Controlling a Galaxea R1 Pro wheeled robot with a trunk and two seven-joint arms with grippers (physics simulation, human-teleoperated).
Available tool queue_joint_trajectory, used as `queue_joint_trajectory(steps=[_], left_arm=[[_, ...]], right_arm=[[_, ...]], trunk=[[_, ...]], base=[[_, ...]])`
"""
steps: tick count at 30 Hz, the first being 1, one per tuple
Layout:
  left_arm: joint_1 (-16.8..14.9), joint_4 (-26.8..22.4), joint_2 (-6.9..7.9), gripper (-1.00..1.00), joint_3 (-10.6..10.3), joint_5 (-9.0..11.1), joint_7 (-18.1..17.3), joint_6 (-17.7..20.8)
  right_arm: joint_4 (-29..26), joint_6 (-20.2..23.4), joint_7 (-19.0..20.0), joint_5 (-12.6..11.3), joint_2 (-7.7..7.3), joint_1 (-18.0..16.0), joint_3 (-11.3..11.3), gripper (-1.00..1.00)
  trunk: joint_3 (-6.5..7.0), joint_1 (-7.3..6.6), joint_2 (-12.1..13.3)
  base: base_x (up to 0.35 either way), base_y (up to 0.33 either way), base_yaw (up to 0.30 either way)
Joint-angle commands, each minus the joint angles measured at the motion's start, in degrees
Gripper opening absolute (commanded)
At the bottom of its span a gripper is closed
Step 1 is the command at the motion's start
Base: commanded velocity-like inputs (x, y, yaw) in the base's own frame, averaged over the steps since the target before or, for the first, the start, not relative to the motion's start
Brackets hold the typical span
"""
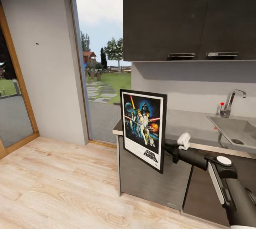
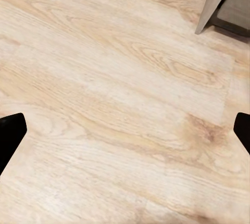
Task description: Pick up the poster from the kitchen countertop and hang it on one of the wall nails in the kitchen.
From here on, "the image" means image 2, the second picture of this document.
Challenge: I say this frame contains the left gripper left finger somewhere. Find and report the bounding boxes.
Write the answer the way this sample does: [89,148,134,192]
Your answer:
[0,113,27,175]

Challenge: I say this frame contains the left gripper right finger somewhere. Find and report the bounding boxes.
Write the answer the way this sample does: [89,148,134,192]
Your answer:
[233,112,250,154]

